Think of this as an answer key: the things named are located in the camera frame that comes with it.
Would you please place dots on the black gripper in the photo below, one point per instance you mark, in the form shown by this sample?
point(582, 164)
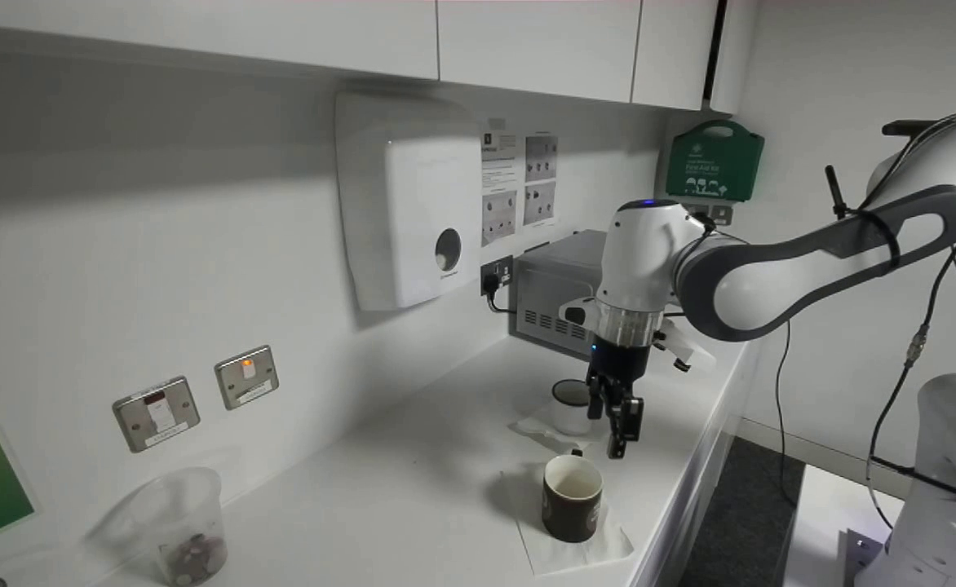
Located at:
point(617, 368)

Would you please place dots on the white mug blue rim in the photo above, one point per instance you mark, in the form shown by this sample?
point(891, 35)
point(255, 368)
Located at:
point(565, 404)

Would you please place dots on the black mug white inside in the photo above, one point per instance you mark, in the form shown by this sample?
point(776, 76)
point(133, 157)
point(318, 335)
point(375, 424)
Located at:
point(573, 507)

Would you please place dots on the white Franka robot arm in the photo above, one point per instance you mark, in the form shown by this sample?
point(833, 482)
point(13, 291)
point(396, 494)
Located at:
point(771, 273)

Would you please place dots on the white base cabinet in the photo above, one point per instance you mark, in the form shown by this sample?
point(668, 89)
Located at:
point(717, 424)

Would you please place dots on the silver microwave oven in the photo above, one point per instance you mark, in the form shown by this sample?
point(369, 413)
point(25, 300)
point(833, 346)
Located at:
point(547, 280)

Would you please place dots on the black floor mat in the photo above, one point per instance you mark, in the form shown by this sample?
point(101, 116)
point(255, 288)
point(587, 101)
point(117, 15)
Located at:
point(741, 523)

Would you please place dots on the white robot mounting platform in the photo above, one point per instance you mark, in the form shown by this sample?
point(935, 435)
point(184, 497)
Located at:
point(838, 511)

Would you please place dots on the green first aid box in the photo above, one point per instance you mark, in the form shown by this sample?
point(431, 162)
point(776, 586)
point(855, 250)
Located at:
point(714, 164)

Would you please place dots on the white paper towel dispenser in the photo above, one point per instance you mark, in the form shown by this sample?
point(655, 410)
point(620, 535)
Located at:
point(411, 217)

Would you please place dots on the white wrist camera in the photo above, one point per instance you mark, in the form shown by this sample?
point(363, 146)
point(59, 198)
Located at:
point(679, 346)

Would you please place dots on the black wall plug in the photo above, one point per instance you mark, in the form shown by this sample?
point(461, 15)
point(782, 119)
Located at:
point(493, 280)

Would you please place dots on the white printed wall sheet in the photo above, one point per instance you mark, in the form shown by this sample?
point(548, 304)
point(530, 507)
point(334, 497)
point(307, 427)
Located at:
point(541, 157)
point(500, 217)
point(500, 162)
point(541, 204)

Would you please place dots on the silver wall switch red light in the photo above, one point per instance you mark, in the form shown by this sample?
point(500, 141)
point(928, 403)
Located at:
point(246, 376)

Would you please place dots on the white wall cabinet door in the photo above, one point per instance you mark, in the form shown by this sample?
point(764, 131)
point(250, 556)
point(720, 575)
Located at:
point(673, 50)
point(544, 42)
point(193, 28)

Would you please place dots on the black camera on boom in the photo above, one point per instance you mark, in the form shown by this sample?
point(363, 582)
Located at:
point(907, 126)

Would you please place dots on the silver wall switch plate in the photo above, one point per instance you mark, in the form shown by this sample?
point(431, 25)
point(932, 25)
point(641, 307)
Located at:
point(156, 414)

